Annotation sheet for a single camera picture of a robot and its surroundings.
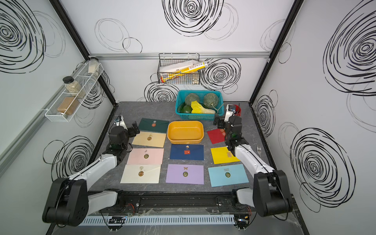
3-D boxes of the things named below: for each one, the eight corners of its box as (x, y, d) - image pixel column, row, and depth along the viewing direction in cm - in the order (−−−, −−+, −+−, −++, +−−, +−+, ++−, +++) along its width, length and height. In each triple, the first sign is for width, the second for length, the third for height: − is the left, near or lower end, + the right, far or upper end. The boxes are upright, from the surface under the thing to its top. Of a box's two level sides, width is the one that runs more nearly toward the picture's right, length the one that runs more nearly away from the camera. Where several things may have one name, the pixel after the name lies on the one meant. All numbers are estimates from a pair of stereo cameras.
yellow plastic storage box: (167, 144, 98) (166, 139, 93) (169, 126, 108) (168, 120, 103) (203, 144, 98) (204, 139, 93) (202, 126, 108) (203, 120, 103)
